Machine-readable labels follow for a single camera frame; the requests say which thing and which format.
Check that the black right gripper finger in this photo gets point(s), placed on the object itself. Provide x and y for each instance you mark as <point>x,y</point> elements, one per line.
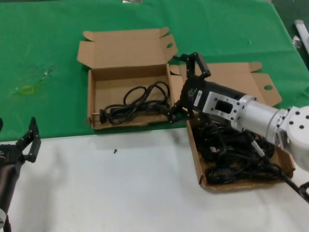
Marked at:
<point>195,65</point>
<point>173,113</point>

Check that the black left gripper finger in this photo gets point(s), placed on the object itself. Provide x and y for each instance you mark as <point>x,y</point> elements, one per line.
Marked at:
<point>1,125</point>
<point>35,147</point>

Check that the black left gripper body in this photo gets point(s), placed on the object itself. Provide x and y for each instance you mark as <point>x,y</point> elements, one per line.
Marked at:
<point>9,164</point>

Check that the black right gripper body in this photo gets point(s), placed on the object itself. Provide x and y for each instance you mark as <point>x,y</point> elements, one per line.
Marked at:
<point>193,94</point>

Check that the open brown cardboard box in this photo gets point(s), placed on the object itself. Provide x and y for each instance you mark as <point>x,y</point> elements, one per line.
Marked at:
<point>125,48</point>
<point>229,75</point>

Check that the small silver metal piece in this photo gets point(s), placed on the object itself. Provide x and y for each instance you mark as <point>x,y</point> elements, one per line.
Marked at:
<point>131,1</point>

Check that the green table cloth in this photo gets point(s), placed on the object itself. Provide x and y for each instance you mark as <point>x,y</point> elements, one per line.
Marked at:
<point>48,36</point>

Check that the white bar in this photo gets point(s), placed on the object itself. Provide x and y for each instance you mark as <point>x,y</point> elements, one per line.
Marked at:
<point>303,31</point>

